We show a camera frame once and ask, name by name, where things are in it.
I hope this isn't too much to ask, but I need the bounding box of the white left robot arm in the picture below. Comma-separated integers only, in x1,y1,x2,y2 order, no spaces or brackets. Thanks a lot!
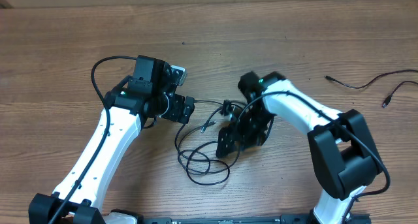
28,56,194,223

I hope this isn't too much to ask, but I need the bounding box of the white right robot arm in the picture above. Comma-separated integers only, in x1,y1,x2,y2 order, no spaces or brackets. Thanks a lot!
216,72,387,223

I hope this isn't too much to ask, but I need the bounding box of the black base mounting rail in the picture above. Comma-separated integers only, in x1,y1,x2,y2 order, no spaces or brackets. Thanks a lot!
104,208,372,224

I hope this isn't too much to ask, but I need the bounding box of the thin black separated cable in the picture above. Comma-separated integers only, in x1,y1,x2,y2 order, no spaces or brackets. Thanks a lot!
324,69,418,109

